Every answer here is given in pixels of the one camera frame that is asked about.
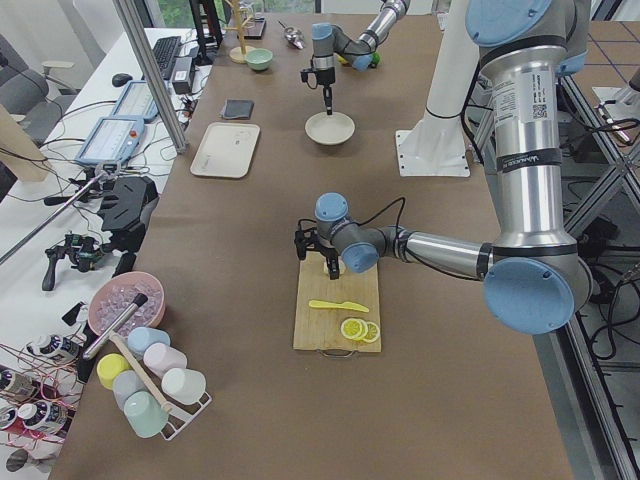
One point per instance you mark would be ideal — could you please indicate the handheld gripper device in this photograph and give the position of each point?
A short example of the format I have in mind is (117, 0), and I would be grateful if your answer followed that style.
(84, 252)

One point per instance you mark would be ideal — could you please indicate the grey cup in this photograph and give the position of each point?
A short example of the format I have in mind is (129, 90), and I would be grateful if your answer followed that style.
(125, 385)

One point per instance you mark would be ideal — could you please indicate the lemon slice front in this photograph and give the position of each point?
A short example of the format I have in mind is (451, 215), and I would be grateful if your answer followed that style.
(354, 329)

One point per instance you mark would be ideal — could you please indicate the black picture frame tray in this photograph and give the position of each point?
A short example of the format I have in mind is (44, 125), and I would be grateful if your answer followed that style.
(254, 29)

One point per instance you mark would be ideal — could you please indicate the lemon slice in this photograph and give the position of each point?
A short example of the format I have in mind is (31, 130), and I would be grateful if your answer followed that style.
(354, 329)
(371, 333)

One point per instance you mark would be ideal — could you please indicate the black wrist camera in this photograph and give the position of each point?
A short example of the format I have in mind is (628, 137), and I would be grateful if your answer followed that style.
(305, 238)
(309, 76)

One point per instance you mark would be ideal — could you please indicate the pink cup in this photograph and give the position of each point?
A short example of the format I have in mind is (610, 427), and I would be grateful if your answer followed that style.
(160, 358)

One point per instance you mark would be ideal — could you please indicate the yellow cup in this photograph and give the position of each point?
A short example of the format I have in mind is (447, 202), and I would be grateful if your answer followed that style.
(109, 367)

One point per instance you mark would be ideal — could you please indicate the grey folded cloth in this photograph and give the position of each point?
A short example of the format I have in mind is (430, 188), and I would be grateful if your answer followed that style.
(235, 109)

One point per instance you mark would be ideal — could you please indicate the metal ice tongs handle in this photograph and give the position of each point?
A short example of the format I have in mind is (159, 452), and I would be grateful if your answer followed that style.
(139, 300)

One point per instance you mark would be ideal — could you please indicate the near teach pendant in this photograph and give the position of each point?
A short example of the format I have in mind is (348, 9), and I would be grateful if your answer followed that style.
(112, 140)

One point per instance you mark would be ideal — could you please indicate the pale white bun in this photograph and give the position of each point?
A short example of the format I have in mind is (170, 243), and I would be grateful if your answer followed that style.
(326, 269)

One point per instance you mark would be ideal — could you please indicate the white wire cup rack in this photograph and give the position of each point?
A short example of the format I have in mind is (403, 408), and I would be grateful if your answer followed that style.
(181, 416)

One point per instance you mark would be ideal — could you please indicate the cream round plate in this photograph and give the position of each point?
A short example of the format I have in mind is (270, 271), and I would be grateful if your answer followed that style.
(330, 130)

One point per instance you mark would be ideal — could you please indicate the black computer mouse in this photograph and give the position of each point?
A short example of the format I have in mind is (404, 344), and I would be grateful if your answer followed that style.
(120, 79)

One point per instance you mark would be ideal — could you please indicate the bamboo cutting board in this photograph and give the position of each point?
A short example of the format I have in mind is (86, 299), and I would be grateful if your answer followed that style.
(319, 329)

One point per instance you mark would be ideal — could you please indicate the metal scoop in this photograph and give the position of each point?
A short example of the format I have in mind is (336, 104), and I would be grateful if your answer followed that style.
(293, 35)

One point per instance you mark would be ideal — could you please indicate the aluminium frame post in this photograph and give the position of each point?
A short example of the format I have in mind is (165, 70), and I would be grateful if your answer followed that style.
(133, 27)

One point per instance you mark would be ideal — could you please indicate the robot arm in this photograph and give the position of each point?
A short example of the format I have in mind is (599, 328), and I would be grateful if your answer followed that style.
(330, 39)
(533, 279)

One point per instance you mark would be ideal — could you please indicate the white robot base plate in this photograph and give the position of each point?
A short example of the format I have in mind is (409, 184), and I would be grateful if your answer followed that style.
(440, 153)

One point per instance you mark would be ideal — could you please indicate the blue cup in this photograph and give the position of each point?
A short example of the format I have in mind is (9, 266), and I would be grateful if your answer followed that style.
(141, 338)

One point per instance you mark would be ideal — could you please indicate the teach pendant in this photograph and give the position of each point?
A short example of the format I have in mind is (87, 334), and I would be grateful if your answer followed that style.
(112, 140)
(136, 100)

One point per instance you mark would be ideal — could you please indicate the yellow plastic knife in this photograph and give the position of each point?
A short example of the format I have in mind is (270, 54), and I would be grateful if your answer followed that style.
(346, 305)

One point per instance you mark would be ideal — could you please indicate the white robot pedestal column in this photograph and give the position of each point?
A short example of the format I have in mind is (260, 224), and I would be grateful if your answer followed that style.
(453, 75)

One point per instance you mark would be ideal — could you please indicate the cream rabbit tray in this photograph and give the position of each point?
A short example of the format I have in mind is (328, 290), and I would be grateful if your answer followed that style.
(226, 150)

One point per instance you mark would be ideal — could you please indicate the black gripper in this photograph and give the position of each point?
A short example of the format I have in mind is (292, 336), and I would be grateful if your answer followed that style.
(325, 78)
(330, 252)

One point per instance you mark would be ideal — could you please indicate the far teach pendant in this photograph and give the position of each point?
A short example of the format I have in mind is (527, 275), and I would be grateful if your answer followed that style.
(136, 100)

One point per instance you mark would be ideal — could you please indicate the mint cup front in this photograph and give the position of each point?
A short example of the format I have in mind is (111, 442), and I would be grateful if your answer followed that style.
(144, 414)

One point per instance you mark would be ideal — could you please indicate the black keyboard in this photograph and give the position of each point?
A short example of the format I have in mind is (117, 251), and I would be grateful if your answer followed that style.
(166, 50)

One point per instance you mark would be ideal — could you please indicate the green bowl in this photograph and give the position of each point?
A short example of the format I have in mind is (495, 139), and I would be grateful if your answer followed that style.
(259, 59)

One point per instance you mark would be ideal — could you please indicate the lemon slice back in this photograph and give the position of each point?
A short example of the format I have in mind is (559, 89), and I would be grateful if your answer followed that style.
(371, 333)

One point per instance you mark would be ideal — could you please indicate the white cup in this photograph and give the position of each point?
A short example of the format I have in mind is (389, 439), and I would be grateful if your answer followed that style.
(184, 385)

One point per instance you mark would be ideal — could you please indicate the wooden cup tree stand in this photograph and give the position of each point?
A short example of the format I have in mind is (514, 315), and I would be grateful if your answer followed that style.
(242, 16)

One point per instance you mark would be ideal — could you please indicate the pink bowl of ice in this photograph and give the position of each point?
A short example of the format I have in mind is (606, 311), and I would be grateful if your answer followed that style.
(117, 294)

